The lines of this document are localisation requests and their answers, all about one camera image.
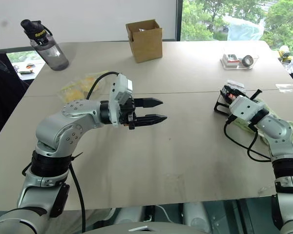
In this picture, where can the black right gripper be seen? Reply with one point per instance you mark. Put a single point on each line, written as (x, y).
(237, 93)

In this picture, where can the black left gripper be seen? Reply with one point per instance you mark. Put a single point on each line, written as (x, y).
(128, 114)

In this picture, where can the pink object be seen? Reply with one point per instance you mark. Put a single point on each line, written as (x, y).
(231, 97)

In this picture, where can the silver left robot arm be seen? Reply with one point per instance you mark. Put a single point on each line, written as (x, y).
(63, 126)

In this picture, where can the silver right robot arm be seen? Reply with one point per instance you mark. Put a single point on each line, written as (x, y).
(278, 131)

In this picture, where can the clear plastic container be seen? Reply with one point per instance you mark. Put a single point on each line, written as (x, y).
(230, 58)

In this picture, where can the brown cardboard box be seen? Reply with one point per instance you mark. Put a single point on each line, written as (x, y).
(146, 46)

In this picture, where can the crinkled clear plastic wrapper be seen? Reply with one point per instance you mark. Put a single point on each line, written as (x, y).
(234, 84)

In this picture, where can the black curved object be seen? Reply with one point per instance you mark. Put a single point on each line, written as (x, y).
(216, 109)

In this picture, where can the clear plastic tray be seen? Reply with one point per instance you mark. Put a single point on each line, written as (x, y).
(234, 67)

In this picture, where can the black tape roll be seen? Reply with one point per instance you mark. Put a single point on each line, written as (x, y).
(244, 62)

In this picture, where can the yellow black object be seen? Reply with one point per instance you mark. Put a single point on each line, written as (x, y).
(285, 53)

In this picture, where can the light blue tarp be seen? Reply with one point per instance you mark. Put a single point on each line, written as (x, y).
(244, 29)

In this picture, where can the yellow plastic bag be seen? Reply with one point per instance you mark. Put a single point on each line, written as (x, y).
(72, 93)

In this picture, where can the grey rounded shape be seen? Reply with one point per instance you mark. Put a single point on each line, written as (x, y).
(197, 214)

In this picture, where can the grey sports water bottle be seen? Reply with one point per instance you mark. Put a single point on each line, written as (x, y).
(51, 53)

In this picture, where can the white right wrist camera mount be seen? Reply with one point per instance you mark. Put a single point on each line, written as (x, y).
(244, 107)

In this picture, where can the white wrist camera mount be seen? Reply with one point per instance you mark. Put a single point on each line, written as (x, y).
(244, 107)
(120, 89)

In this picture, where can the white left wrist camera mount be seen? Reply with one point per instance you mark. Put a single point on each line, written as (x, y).
(120, 89)

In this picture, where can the dark window frame post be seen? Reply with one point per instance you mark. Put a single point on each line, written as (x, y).
(178, 19)

